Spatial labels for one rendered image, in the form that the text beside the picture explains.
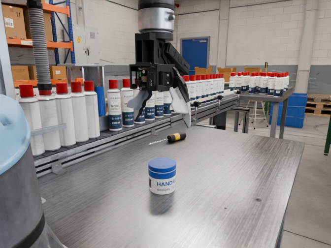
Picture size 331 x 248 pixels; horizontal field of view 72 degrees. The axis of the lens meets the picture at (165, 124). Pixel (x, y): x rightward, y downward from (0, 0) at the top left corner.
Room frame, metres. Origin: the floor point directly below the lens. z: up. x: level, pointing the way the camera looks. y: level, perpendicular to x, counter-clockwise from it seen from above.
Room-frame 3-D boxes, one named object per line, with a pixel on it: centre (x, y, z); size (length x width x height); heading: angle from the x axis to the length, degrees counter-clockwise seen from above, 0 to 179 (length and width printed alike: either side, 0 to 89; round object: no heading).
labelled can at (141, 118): (1.04, 0.12, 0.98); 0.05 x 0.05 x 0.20
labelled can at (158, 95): (1.16, 0.04, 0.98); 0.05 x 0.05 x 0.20
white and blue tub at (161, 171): (0.53, 0.01, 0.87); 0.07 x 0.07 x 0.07
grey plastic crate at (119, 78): (2.86, 0.65, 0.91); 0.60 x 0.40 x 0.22; 152
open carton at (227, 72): (5.85, -1.52, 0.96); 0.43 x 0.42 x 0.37; 56
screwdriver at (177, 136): (0.90, -0.01, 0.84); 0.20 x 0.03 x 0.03; 131
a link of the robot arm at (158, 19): (0.52, 0.02, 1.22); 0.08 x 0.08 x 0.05
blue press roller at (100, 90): (0.91, 0.26, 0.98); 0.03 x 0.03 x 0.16
